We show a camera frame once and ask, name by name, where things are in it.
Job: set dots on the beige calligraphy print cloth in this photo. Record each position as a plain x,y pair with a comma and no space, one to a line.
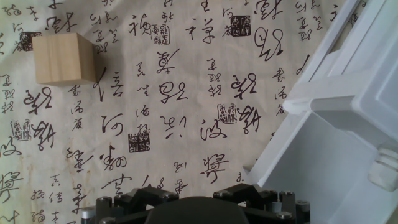
186,124

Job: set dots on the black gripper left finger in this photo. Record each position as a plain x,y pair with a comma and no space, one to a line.
140,196

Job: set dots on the white plastic drawer cabinet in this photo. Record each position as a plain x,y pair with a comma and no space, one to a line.
367,81

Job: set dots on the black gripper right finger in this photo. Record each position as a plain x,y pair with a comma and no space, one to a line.
267,202

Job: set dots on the light wooden cube block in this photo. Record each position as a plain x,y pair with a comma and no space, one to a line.
62,59

